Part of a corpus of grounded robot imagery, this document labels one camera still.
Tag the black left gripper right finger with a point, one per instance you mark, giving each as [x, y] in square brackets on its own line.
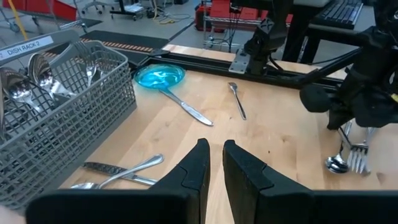
[245, 186]

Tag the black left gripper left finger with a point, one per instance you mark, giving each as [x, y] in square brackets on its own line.
[196, 186]

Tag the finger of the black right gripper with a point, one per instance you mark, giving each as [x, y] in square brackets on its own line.
[376, 112]
[340, 116]

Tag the silver fork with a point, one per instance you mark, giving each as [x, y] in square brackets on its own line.
[90, 70]
[357, 158]
[233, 87]

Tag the silver spoon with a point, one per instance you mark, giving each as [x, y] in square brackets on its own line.
[14, 87]
[149, 160]
[336, 164]
[38, 68]

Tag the silver knife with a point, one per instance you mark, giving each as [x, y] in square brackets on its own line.
[102, 168]
[192, 112]

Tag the grey plastic cutlery basket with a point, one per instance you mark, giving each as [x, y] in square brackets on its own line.
[77, 124]

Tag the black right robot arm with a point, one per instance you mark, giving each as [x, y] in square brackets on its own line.
[267, 40]

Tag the yellow tag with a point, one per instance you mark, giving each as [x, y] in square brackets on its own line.
[395, 98]

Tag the black keyboard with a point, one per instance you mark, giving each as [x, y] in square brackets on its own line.
[339, 14]

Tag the black desk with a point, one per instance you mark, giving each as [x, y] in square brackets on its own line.
[298, 37]

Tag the orange striped tape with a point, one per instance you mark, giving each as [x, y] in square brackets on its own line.
[130, 46]

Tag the red tool cart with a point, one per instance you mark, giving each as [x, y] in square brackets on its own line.
[217, 12]

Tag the black floor mat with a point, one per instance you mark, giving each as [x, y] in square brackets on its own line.
[124, 37]

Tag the office chair base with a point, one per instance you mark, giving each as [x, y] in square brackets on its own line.
[96, 4]

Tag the red storage bin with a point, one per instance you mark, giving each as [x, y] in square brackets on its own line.
[62, 11]

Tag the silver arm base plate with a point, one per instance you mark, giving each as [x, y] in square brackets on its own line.
[239, 62]

